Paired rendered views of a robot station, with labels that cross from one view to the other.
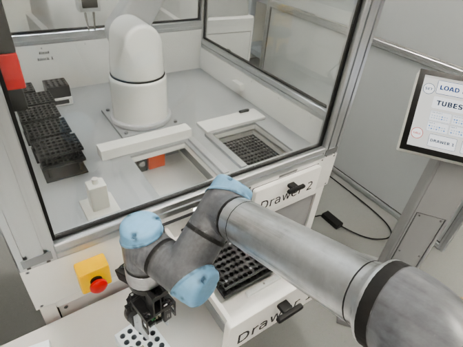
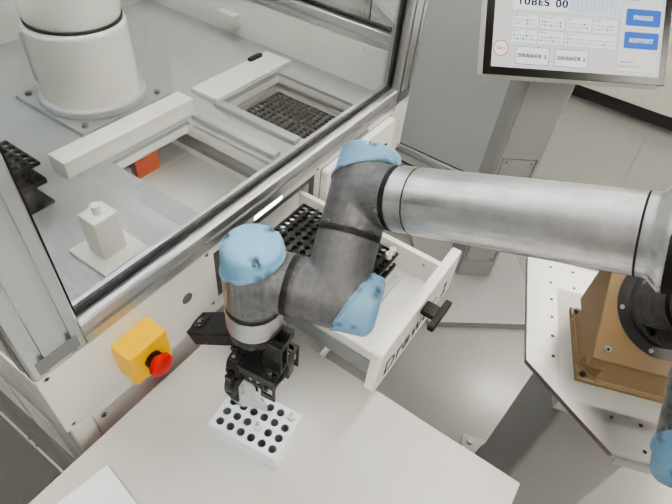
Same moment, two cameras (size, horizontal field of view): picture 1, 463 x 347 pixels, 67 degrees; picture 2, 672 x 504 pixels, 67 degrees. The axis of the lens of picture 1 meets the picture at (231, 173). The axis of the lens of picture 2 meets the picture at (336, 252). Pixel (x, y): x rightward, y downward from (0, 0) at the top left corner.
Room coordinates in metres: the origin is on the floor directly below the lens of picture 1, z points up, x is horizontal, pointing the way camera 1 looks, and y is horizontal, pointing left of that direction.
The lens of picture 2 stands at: (0.02, 0.22, 1.57)
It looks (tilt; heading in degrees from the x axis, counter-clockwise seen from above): 45 degrees down; 337
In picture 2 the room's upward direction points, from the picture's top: 7 degrees clockwise
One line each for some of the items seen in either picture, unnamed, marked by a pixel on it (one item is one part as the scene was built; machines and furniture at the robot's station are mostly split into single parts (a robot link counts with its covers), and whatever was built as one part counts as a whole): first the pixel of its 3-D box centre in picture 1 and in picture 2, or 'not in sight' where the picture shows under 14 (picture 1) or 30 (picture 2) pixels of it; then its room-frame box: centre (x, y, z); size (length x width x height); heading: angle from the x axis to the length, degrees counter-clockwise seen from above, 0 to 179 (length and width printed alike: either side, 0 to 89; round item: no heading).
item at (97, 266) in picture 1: (94, 274); (144, 351); (0.51, 0.31, 0.88); 0.07 x 0.05 x 0.07; 128
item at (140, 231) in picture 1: (143, 244); (255, 274); (0.42, 0.15, 1.11); 0.09 x 0.08 x 0.11; 56
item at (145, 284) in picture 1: (146, 269); (255, 312); (0.43, 0.15, 1.03); 0.08 x 0.08 x 0.05
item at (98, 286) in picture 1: (98, 284); (158, 363); (0.49, 0.29, 0.88); 0.04 x 0.03 x 0.04; 128
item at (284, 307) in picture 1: (286, 308); (433, 311); (0.45, -0.15, 0.91); 0.07 x 0.04 x 0.01; 128
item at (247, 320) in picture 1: (276, 307); (415, 315); (0.47, -0.14, 0.87); 0.29 x 0.02 x 0.11; 128
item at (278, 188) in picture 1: (286, 189); (358, 162); (0.92, -0.19, 0.87); 0.29 x 0.02 x 0.11; 128
